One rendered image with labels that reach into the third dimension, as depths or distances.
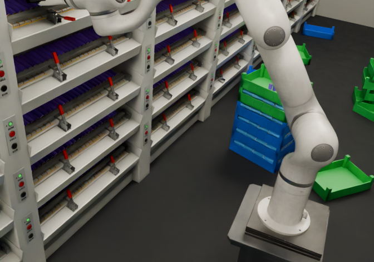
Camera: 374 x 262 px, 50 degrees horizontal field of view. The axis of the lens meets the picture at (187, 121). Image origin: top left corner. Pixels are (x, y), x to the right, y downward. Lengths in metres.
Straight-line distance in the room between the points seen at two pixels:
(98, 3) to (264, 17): 0.41
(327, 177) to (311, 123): 1.07
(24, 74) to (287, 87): 0.78
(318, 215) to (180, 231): 0.60
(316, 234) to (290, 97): 0.54
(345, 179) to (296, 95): 1.20
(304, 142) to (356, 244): 0.87
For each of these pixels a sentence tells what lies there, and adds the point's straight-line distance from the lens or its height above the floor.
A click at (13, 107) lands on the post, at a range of 1.23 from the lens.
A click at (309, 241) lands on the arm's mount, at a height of 0.31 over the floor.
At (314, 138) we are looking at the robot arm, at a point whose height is 0.72.
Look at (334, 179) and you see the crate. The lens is 2.30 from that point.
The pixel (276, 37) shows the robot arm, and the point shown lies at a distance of 1.03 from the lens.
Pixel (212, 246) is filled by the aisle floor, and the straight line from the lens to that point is 1.79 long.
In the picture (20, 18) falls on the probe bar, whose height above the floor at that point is 0.95.
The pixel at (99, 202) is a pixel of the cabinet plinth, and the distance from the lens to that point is 1.88.
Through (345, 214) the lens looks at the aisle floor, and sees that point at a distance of 2.12.
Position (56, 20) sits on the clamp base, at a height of 0.94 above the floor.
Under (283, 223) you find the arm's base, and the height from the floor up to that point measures 0.33.
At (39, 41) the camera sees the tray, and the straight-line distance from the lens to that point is 1.24.
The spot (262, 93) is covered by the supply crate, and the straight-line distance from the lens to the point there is 2.05.
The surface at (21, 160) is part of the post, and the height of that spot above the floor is 0.55.
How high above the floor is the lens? 1.34
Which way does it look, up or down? 32 degrees down
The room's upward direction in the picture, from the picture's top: 5 degrees clockwise
